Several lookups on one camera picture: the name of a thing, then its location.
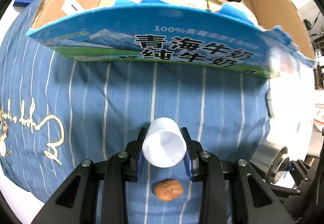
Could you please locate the blue striped cloth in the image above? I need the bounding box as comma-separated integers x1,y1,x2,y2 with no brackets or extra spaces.
1,2,270,223

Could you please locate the small white plastic cup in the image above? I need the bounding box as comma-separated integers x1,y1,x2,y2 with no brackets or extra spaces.
142,118,187,168

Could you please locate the brown walnut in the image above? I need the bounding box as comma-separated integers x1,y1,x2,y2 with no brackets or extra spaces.
154,179,183,201

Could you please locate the shiny metal cup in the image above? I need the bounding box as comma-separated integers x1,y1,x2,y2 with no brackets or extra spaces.
250,140,289,184

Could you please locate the milk carton cardboard box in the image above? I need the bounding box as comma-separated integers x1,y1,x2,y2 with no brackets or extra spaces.
27,0,317,78

